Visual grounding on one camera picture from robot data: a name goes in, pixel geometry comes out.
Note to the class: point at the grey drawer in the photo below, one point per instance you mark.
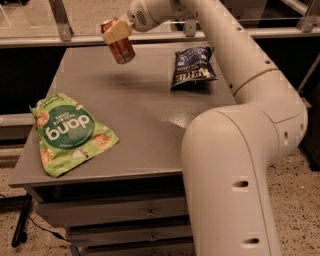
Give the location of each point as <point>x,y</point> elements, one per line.
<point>122,235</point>
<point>157,250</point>
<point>84,213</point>

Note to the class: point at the blue kettle chips bag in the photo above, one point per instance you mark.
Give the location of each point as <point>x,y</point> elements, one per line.
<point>193,65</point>

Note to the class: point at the middle grey drawer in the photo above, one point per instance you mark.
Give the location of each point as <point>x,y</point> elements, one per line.
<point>122,235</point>

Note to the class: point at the green dang chips bag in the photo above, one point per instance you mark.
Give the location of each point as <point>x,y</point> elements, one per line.
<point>68,134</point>

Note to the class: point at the grey drawer cabinet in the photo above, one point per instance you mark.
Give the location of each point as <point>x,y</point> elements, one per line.
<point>137,102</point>

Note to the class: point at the top grey drawer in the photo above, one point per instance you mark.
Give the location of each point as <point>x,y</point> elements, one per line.
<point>84,213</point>

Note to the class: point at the black stand leg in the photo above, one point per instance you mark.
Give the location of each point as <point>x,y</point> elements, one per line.
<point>20,236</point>

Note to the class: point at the red coke can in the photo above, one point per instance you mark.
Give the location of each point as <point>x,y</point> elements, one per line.
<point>122,51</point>

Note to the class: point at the bottom grey drawer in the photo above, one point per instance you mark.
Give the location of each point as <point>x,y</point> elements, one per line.
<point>157,250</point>

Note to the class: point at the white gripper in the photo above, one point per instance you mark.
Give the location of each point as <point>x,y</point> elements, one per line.
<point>139,15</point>

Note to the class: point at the metal railing frame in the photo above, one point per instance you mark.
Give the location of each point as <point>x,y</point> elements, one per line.
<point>77,23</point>

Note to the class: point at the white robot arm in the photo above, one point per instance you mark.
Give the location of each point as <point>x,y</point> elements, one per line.
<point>227,150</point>

